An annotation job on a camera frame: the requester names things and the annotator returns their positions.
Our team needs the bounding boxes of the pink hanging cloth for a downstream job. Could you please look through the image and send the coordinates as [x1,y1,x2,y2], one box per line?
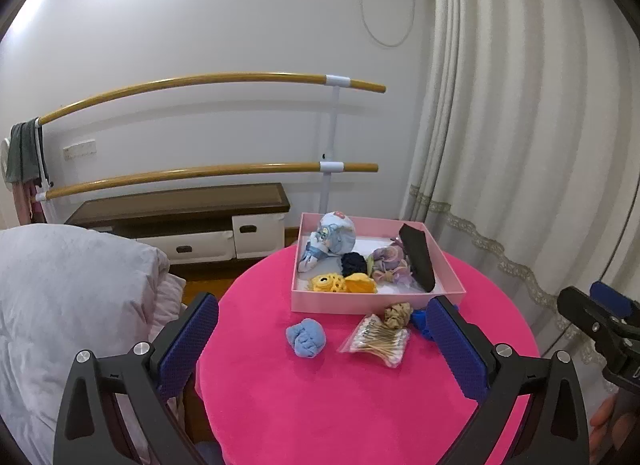
[15,180,43,226]

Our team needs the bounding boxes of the black scrunchie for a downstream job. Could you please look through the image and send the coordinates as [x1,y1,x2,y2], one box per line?
[341,251,372,278]

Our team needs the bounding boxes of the white power cable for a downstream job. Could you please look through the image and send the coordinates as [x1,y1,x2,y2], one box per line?
[357,0,418,49]

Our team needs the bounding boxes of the white duvet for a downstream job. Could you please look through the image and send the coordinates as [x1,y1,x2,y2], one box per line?
[0,223,173,465]

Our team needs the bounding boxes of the beige scrunchie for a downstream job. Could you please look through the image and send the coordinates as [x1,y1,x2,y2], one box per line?
[384,301,414,330]

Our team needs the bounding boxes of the white lace-trimmed curtain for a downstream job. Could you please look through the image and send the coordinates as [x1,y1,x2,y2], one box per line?
[400,0,640,361]

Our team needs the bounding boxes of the blue cartoon printed cloth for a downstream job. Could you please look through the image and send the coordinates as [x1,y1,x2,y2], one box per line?
[297,211,357,273]

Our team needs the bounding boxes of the orange yellow knitted pouch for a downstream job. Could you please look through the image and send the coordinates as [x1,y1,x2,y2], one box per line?
[342,272,378,294]

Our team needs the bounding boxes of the pink cardboard box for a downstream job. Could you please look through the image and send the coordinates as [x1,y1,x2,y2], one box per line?
[291,212,467,316]

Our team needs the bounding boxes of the black glasses case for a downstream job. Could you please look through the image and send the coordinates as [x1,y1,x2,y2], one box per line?
[397,223,437,292]

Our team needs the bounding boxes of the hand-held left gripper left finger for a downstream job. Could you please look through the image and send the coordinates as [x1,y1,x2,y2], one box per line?
[52,292,221,465]

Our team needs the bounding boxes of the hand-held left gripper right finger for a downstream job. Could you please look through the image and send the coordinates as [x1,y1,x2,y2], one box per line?
[426,295,591,465]

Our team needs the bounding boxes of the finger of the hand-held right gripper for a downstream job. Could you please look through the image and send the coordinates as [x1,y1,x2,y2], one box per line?
[589,281,640,318]
[556,286,640,346]

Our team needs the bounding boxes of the purple ruffled scrunchie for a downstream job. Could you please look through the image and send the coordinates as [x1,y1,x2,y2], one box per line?
[367,240,413,288]

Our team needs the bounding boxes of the yellow crocheted scrunchie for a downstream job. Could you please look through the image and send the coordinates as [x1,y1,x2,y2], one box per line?
[311,272,347,293]

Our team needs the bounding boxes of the low brown white cabinet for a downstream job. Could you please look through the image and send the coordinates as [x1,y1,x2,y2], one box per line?
[65,182,291,266]

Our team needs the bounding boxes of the white barre post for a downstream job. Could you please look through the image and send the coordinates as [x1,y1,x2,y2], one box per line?
[318,74,351,216]

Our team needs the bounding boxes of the wooden ballet barre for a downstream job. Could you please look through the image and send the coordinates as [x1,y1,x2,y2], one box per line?
[37,72,387,126]
[42,161,379,202]

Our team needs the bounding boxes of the light blue sock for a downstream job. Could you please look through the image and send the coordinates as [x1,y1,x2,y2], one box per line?
[286,317,328,358]

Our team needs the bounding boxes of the blue knitted scrunchie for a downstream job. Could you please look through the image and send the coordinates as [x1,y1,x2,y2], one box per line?
[411,309,436,341]

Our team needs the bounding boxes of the pink round tablecloth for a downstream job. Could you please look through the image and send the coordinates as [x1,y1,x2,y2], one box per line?
[196,240,541,465]

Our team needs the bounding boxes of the plastic bag of cotton swabs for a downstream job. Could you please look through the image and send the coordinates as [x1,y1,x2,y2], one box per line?
[340,314,412,370]

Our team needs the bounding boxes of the grey hanging cloth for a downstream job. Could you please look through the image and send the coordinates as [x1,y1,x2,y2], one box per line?
[6,120,46,184]

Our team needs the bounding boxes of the person's right hand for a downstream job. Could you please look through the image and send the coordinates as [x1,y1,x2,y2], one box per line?
[587,392,621,465]

